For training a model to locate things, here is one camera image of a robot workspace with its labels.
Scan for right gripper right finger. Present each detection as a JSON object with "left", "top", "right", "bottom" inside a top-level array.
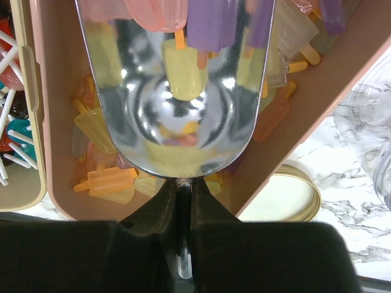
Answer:
[{"left": 189, "top": 179, "right": 361, "bottom": 292}]

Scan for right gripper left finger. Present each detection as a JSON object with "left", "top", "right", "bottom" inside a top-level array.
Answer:
[{"left": 1, "top": 179, "right": 177, "bottom": 292}]

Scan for metal candy scoop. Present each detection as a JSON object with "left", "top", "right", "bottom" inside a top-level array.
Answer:
[{"left": 76, "top": 1, "right": 276, "bottom": 279}]

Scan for clear plastic jar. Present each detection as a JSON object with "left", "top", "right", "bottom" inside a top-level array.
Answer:
[{"left": 334, "top": 55, "right": 390, "bottom": 208}]

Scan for pink tray popsicle candies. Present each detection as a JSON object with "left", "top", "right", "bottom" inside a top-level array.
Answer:
[{"left": 30, "top": 1, "right": 390, "bottom": 220}]

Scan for gold jar lid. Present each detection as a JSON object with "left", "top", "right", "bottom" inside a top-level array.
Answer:
[{"left": 238, "top": 165, "right": 321, "bottom": 222}]

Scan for beige tray round lollipops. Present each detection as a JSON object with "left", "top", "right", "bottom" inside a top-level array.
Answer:
[{"left": 1, "top": 1, "right": 46, "bottom": 212}]

